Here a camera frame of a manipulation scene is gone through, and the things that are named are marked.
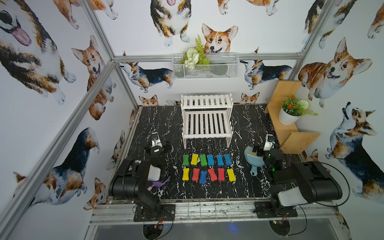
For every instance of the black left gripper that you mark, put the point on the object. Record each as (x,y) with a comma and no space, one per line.
(157,150)

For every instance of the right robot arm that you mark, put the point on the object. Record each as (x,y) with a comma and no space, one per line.
(313,183)

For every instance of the wooden corner shelf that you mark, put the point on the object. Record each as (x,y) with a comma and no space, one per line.
(290,139)

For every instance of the teal dustpan with brush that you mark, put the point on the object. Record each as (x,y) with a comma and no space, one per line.
(255,157)

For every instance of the green potted plant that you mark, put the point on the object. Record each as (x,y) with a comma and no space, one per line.
(297,108)

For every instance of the white wire wall basket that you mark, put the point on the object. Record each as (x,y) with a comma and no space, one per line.
(221,66)

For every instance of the red eraser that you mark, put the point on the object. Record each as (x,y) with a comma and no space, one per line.
(196,174)
(213,175)
(221,174)

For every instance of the artificial fern and flowers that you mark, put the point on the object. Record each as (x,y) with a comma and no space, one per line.
(195,57)

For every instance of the purple pink garden fork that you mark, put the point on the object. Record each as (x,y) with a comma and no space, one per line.
(158,184)

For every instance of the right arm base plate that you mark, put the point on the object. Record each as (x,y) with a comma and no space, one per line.
(267,209)

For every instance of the white plant pot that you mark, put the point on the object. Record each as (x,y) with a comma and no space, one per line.
(287,119)

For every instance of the yellow eraser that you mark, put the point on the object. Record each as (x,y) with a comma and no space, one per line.
(231,175)
(195,158)
(185,174)

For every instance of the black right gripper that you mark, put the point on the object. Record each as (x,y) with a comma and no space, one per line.
(261,151)

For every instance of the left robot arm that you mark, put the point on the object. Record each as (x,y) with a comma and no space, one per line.
(135,179)

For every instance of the green eraser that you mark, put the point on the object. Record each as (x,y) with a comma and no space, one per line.
(186,161)
(203,160)

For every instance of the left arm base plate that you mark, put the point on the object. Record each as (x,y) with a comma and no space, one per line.
(166,212)

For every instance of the light blue eraser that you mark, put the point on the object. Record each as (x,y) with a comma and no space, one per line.
(228,160)
(210,160)
(220,160)

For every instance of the white wooden two-tier shelf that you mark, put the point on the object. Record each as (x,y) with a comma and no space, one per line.
(207,116)

